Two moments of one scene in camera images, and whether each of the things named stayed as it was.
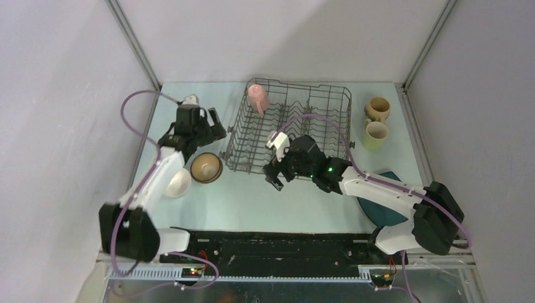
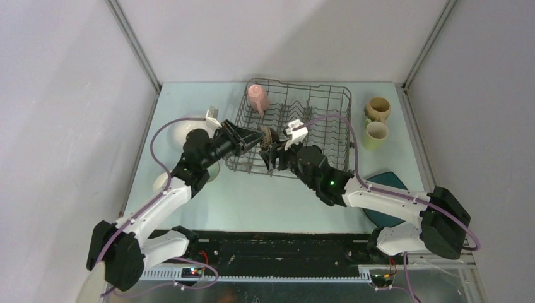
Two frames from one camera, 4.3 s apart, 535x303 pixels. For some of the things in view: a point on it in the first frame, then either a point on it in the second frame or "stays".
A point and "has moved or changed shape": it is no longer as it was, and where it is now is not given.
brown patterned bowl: (206, 168) has moved or changed shape
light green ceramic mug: (376, 135) stays
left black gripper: (217, 132) to (245, 135)
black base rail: (211, 250) stays
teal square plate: (380, 214) stays
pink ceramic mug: (258, 98) stays
